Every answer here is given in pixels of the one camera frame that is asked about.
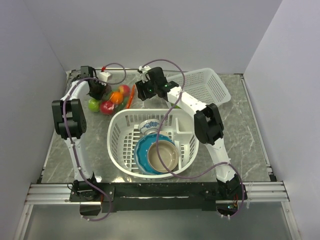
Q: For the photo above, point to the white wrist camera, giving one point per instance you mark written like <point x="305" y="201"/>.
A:
<point x="143" y="70"/>
<point x="103" y="75"/>

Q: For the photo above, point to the white round dish basket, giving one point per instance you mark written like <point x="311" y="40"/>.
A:
<point x="123" y="135"/>

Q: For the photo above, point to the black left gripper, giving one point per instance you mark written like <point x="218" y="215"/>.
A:
<point x="100" y="96"/>

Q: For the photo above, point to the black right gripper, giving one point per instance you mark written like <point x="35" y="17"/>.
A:
<point x="141" y="87"/>

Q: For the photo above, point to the orange fake tangerine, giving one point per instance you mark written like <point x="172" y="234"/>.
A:
<point x="116" y="97"/>

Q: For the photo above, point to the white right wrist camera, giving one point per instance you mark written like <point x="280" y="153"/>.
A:
<point x="143" y="70"/>

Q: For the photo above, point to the green fake apple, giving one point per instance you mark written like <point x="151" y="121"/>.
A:
<point x="94" y="105"/>

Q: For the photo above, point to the black aluminium base frame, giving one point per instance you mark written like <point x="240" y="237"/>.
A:
<point x="149" y="196"/>

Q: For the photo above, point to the green fake chili pepper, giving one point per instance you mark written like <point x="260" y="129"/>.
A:
<point x="176" y="106"/>

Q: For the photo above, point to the blue floral white bowl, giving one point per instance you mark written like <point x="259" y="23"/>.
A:
<point x="149" y="126"/>

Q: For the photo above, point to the teal blue bowl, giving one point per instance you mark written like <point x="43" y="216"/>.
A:
<point x="140" y="152"/>

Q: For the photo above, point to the clear orange zip top bag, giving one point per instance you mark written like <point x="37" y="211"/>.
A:
<point x="131" y="96"/>

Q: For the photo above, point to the pink red fake peach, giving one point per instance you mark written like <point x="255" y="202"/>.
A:
<point x="125" y="90"/>

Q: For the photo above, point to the white perforated rectangular basket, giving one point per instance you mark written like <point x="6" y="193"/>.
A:
<point x="205" y="85"/>

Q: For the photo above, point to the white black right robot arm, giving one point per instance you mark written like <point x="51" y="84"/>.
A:
<point x="207" y="122"/>

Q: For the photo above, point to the beige ceramic bowl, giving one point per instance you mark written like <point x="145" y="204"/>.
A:
<point x="168" y="153"/>

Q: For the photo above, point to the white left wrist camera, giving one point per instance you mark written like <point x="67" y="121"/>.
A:
<point x="103" y="75"/>

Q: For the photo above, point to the dark red fake apple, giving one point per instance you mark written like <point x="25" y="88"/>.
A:
<point x="108" y="89"/>

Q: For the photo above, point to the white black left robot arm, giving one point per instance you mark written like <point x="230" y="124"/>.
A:
<point x="70" y="123"/>

